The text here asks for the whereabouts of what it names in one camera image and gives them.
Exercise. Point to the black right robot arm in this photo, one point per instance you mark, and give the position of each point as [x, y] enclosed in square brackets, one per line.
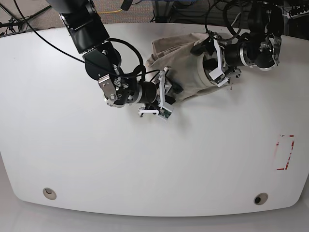
[103, 62]

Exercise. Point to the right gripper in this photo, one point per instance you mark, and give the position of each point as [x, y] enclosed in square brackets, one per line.
[154, 94]

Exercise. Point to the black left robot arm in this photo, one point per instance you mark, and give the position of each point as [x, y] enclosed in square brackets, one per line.
[260, 47]

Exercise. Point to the white power strip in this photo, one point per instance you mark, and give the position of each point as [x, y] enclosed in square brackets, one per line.
[296, 11]

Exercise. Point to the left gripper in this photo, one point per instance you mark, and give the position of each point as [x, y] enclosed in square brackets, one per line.
[218, 54]

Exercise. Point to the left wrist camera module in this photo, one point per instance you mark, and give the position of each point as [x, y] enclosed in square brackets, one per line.
[218, 76]

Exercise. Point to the table cable grommet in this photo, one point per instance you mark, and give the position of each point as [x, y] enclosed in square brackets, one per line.
[260, 199]
[49, 193]

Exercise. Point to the right table cable grommet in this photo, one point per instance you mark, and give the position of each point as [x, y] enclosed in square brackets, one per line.
[260, 199]

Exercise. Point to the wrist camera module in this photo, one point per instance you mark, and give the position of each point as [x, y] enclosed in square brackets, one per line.
[218, 76]
[165, 112]

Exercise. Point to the red tape rectangle marking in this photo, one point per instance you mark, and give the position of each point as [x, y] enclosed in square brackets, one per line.
[283, 152]

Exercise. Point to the beige T-shirt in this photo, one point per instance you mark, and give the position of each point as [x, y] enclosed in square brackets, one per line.
[186, 69]

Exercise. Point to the black tripod stand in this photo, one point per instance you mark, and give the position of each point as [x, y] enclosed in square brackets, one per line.
[17, 25]

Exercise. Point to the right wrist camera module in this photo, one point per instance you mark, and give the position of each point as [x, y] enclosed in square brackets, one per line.
[165, 112]

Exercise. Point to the left table cable grommet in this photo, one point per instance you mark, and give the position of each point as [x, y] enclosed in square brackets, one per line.
[49, 193]

